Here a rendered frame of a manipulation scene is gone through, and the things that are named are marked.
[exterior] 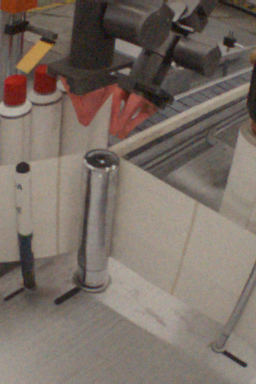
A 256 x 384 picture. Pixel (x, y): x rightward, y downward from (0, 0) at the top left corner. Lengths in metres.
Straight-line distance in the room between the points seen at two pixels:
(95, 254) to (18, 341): 0.15
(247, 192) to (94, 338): 0.27
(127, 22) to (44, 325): 0.37
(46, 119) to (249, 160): 0.27
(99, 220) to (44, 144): 0.20
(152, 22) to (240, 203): 0.27
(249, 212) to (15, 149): 0.32
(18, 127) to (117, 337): 0.30
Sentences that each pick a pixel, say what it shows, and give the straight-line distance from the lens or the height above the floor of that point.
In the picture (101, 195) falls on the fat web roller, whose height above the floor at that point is 1.03.
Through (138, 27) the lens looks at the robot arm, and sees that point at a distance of 0.54.
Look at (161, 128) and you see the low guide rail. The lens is 0.89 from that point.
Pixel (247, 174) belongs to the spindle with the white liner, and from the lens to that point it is 0.64.
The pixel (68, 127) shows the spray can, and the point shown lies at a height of 0.98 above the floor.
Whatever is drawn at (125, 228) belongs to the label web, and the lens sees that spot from 0.58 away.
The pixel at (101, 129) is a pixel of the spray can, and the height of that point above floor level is 0.94.
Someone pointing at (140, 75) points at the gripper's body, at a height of 1.03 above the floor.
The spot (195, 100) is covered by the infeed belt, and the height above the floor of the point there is 0.88.
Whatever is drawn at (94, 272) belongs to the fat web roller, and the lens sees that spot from 0.62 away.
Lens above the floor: 1.37
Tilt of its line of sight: 39 degrees down
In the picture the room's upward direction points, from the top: 8 degrees clockwise
